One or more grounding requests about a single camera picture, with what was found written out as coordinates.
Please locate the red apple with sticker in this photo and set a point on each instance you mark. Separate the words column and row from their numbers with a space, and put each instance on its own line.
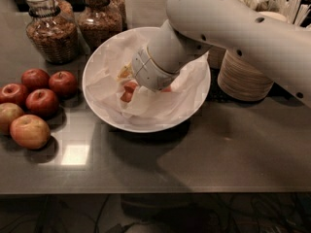
column 128, row 91

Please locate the stack of paper bowls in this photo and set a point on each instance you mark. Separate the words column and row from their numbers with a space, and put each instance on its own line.
column 215, row 57
column 241, row 81

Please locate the white paper liner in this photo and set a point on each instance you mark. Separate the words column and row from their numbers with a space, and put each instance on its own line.
column 110, row 91

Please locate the front glass granola jar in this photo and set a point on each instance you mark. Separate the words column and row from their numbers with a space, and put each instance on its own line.
column 52, row 33

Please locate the large white bowl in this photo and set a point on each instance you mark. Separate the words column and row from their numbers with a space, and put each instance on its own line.
column 97, row 114

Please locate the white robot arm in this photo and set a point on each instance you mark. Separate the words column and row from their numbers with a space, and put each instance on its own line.
column 280, row 50

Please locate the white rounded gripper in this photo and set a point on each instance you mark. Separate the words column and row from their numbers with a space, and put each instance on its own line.
column 146, row 71

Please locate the front stack of paper bowls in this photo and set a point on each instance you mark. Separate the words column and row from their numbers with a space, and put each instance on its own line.
column 241, row 81

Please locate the yellowish apple left edge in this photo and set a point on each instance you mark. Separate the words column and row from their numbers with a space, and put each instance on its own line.
column 8, row 113

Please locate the yellow-red apple front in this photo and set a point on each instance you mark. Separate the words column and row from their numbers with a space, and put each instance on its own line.
column 30, row 132

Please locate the bundle of white plastic cutlery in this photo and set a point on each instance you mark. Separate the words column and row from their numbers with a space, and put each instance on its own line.
column 294, row 11

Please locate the rear stack of paper bowls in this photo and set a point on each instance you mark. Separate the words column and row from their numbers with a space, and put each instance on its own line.
column 215, row 57

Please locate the white box left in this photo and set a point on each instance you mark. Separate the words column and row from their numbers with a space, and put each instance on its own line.
column 144, row 13

